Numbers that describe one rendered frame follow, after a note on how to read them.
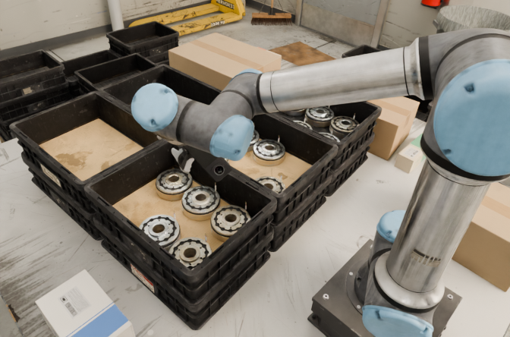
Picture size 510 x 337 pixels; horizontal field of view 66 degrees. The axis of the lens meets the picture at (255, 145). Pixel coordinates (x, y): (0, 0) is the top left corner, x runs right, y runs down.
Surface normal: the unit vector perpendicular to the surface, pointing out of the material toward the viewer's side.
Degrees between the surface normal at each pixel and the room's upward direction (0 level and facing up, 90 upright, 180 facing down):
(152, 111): 42
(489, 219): 0
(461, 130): 82
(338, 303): 2
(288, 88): 67
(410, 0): 90
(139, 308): 0
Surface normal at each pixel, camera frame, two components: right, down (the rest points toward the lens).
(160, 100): -0.12, -0.20
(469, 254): -0.70, 0.40
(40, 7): 0.71, 0.45
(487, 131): -0.33, 0.44
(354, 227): 0.04, -0.80
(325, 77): -0.47, -0.18
